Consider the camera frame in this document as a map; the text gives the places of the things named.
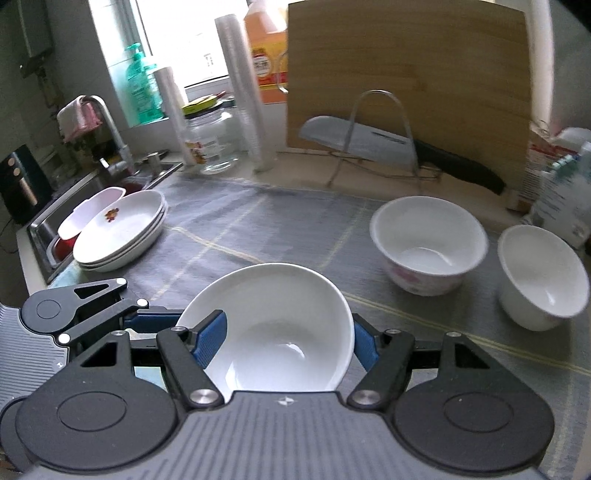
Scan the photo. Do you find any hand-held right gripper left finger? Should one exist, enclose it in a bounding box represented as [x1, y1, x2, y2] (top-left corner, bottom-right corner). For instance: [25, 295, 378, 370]
[79, 309, 230, 410]

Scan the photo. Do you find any metal wire rack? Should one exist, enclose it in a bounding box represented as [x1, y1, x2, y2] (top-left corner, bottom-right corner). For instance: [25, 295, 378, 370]
[325, 89, 444, 195]

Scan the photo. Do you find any white bowl pink flower print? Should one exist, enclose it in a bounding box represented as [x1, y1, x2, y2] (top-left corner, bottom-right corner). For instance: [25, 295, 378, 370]
[369, 196, 489, 297]
[498, 224, 591, 332]
[177, 263, 355, 398]

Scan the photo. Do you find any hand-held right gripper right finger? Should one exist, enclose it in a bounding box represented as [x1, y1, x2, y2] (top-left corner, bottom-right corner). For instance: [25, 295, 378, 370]
[346, 313, 491, 410]

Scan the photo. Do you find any white plastic container lid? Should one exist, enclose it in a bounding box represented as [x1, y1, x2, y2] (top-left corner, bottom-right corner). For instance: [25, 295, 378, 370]
[57, 187, 126, 239]

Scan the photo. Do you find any white red food bag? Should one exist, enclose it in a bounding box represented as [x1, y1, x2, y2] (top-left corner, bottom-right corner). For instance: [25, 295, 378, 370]
[526, 124, 583, 213]

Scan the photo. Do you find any clear jar yellow-green lid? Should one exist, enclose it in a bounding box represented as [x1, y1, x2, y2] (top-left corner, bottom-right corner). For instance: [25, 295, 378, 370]
[183, 95, 241, 175]

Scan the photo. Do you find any stainless steel sink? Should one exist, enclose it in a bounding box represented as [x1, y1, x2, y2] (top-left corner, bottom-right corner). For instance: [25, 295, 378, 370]
[25, 159, 183, 283]

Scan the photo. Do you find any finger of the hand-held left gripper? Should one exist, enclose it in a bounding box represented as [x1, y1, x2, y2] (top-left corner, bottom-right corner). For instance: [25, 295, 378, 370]
[59, 277, 184, 346]

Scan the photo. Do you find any pink cloth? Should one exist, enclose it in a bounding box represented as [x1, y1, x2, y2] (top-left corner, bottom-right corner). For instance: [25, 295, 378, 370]
[57, 97, 103, 144]

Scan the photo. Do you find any stack of clear plastic cups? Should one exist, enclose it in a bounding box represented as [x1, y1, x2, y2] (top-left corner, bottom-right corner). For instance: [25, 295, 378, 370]
[215, 14, 274, 173]

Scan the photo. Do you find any stack of white plates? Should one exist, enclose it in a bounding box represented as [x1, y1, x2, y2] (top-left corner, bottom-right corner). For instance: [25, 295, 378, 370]
[73, 190, 166, 265]

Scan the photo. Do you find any black-handled kitchen knife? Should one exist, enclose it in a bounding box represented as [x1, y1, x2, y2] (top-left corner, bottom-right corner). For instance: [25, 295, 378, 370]
[298, 115, 507, 195]

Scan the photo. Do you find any green dish soap bottle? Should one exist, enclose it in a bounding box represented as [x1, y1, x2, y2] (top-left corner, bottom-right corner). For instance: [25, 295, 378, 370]
[144, 62, 165, 121]
[126, 42, 155, 125]

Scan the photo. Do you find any metal faucet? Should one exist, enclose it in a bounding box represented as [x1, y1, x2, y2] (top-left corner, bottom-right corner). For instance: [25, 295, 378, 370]
[58, 95, 138, 179]

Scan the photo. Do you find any crinkled white green bag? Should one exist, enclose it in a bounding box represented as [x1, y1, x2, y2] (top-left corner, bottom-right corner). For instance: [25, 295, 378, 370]
[531, 141, 591, 251]

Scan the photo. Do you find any grey wall water heater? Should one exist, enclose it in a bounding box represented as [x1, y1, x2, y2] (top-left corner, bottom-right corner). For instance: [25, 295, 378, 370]
[21, 0, 54, 59]

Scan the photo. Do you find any large white flower-print plate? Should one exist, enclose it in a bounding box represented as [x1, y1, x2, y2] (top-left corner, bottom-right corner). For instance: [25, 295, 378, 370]
[78, 212, 167, 273]

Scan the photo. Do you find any clear plastic bag roll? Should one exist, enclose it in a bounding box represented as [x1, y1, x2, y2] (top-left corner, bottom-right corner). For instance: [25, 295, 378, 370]
[154, 66, 197, 168]

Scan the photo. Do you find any black countertop appliance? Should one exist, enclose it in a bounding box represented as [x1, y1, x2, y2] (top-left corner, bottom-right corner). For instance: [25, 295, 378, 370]
[0, 143, 52, 227]

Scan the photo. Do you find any wooden cutting board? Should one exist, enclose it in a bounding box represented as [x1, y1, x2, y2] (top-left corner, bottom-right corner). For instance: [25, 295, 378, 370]
[285, 0, 531, 185]

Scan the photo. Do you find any grey checked table mat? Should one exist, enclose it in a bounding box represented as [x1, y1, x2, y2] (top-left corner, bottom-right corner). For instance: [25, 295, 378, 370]
[46, 174, 591, 480]

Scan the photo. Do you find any orange liquid jug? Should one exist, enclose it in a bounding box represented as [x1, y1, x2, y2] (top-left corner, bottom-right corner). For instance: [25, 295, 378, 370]
[243, 0, 291, 105]

